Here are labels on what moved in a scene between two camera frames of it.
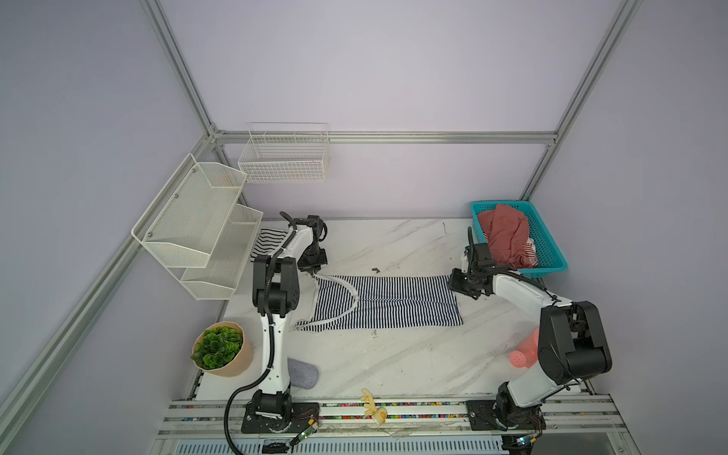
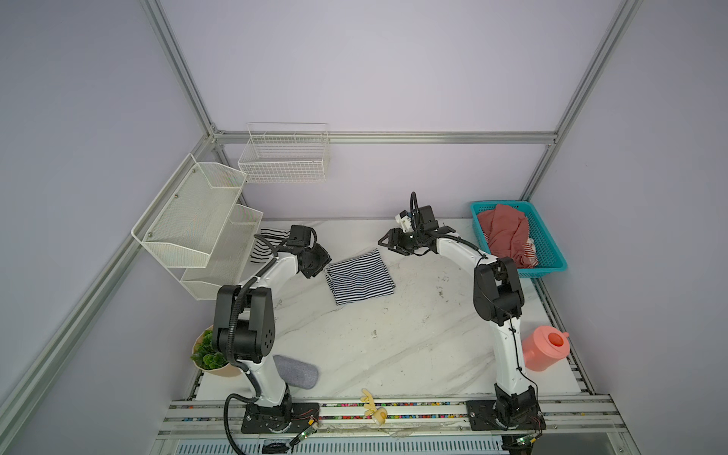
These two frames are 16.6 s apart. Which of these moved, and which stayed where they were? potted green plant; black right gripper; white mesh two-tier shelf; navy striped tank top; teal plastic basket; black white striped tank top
Moved: black right gripper; navy striped tank top
Stayed: teal plastic basket; white mesh two-tier shelf; potted green plant; black white striped tank top
